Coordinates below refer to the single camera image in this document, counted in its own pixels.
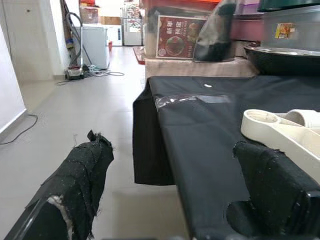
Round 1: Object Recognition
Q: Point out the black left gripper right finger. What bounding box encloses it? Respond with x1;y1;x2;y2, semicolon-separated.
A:
225;139;320;240

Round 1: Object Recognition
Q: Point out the silver fridge with magnets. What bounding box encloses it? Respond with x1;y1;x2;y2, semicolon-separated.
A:
121;0;145;47

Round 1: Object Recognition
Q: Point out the black wok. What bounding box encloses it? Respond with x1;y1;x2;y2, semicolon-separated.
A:
243;43;320;76

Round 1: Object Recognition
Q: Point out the white chest freezer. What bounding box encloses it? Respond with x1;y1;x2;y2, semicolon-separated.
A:
81;23;109;70

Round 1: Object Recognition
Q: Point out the upright vacuum cleaner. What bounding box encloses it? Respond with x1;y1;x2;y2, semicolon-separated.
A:
64;12;86;81

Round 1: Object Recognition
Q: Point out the loose floor cable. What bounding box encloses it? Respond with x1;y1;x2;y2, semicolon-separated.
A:
56;64;125;86

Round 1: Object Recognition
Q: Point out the white small appliance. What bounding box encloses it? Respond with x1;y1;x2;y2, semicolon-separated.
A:
106;24;123;47

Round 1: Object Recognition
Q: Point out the clear plastic storage container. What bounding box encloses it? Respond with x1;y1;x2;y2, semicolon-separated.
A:
262;6;320;50

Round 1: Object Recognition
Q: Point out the black tablecloth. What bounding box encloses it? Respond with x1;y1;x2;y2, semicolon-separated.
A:
132;74;320;240

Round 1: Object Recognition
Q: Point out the white plastic table top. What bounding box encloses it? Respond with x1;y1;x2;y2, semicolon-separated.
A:
240;108;320;162

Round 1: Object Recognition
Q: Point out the brown cardboard box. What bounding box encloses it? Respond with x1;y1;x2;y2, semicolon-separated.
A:
99;16;122;26

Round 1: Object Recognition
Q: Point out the clear tape strip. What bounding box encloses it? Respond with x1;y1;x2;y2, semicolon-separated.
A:
154;93;232;110

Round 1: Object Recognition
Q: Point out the black bag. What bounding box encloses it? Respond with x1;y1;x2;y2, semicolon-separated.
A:
192;0;238;63

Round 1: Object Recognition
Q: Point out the hanging wall cable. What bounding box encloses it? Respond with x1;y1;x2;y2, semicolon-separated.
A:
0;113;38;146

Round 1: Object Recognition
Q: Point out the beige cloth covered bench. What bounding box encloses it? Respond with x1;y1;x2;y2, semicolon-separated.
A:
143;56;261;78

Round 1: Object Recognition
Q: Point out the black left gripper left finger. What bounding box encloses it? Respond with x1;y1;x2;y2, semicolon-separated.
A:
3;129;115;240

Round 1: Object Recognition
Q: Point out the white plastic table leg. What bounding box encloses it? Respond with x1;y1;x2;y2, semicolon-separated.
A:
284;109;320;129

